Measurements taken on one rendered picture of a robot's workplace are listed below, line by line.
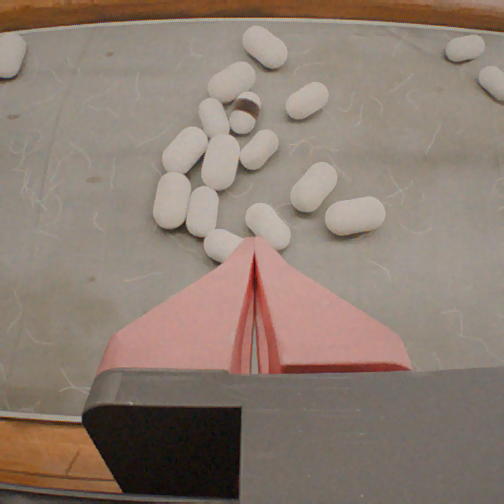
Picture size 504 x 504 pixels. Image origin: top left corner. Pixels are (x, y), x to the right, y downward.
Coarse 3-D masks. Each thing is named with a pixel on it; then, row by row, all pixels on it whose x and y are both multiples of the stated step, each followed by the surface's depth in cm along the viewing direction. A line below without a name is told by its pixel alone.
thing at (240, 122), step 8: (240, 96) 26; (248, 96) 25; (256, 96) 26; (232, 112) 25; (240, 112) 25; (232, 120) 25; (240, 120) 25; (248, 120) 25; (232, 128) 26; (240, 128) 25; (248, 128) 25
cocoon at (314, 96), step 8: (304, 88) 26; (312, 88) 25; (320, 88) 25; (296, 96) 25; (304, 96) 25; (312, 96) 25; (320, 96) 25; (328, 96) 26; (288, 104) 26; (296, 104) 25; (304, 104) 25; (312, 104) 25; (320, 104) 26; (288, 112) 26; (296, 112) 26; (304, 112) 26; (312, 112) 26
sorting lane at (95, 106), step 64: (64, 64) 28; (128, 64) 28; (192, 64) 28; (256, 64) 28; (320, 64) 28; (384, 64) 28; (448, 64) 28; (0, 128) 27; (64, 128) 27; (128, 128) 27; (256, 128) 27; (320, 128) 27; (384, 128) 27; (448, 128) 27; (0, 192) 26; (64, 192) 26; (128, 192) 26; (256, 192) 26; (384, 192) 26; (448, 192) 26; (0, 256) 24; (64, 256) 24; (128, 256) 24; (192, 256) 24; (320, 256) 24; (384, 256) 24; (448, 256) 24; (0, 320) 23; (64, 320) 23; (128, 320) 23; (384, 320) 23; (448, 320) 23; (0, 384) 22; (64, 384) 22
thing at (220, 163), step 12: (216, 144) 24; (228, 144) 24; (216, 156) 24; (228, 156) 24; (204, 168) 24; (216, 168) 24; (228, 168) 24; (204, 180) 24; (216, 180) 24; (228, 180) 24
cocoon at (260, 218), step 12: (264, 204) 24; (252, 216) 23; (264, 216) 23; (276, 216) 23; (252, 228) 24; (264, 228) 23; (276, 228) 23; (288, 228) 23; (276, 240) 23; (288, 240) 23
